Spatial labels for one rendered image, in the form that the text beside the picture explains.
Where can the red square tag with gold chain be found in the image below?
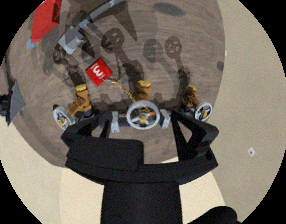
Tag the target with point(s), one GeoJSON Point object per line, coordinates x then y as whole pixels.
{"type": "Point", "coordinates": [99, 72]}

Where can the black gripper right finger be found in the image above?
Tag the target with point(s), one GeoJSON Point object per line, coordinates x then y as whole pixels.
{"type": "Point", "coordinates": [203, 134]}

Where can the red flat block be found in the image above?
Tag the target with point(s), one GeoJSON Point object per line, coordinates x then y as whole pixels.
{"type": "Point", "coordinates": [46, 18]}

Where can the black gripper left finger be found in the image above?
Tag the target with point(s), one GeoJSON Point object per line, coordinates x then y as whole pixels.
{"type": "Point", "coordinates": [86, 127]}

